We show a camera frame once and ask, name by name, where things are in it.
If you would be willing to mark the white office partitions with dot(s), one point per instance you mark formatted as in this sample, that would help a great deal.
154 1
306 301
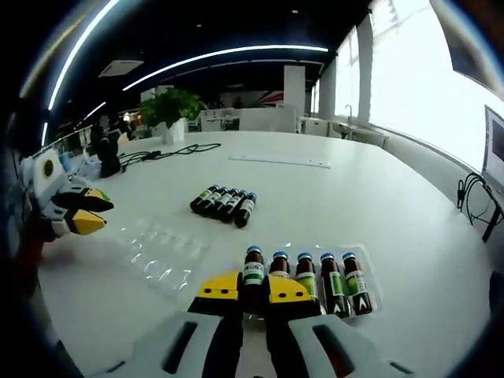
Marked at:
244 118

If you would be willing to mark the ceiling air vent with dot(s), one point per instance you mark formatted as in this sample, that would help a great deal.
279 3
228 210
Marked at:
120 67

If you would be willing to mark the green potted plant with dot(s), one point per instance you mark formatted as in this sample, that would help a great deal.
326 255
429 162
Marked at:
169 106

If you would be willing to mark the long ceiling light strip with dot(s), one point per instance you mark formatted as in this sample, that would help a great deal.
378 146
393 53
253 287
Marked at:
63 67
275 47

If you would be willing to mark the metal sink faucet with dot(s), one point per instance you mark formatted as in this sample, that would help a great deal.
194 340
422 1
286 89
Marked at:
348 112

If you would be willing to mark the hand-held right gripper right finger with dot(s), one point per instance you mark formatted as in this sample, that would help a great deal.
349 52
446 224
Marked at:
368 356

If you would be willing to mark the person's right hand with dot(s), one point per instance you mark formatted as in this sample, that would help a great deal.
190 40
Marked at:
255 352

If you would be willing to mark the black monitor stand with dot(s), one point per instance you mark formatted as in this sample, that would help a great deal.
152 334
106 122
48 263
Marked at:
492 226

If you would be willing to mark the black round desk device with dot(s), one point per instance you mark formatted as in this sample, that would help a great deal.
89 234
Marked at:
107 157

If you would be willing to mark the pale blue plastic bag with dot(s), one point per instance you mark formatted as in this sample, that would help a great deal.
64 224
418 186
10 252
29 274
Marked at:
90 167

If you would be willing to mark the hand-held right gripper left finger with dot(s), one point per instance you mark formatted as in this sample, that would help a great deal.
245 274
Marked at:
151 348

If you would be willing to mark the short ceiling light strip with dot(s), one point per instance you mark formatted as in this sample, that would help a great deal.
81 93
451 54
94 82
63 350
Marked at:
44 134
94 110

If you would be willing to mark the white sink counter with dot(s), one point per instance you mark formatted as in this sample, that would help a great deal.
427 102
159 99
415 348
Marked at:
354 132

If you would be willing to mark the black flat monitor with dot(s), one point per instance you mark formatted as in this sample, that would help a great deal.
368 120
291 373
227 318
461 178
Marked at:
476 55

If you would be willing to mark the red striped wall banner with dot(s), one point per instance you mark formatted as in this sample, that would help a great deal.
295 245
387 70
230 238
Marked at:
271 98

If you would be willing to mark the clear plastic box tray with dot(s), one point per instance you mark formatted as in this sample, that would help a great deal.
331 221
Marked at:
165 252
372 271

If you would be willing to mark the white table socket panel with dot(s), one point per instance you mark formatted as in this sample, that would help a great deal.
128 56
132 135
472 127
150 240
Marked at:
279 161

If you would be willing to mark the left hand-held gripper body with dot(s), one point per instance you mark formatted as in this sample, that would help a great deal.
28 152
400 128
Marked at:
39 185

